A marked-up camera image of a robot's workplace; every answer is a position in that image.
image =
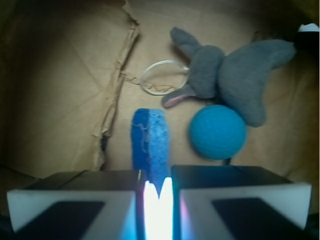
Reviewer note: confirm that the brown paper bag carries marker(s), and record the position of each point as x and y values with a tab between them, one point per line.
69	86

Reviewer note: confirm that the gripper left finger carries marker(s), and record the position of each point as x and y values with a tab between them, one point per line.
80	205

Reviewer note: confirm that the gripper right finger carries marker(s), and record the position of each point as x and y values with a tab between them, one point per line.
237	203

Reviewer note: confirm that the grey plush rabbit toy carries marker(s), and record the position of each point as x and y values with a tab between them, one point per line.
239	78

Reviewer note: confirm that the teal foam ball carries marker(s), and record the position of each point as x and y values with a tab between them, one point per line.
217	132

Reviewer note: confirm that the blue sponge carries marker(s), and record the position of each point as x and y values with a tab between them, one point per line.
150	143

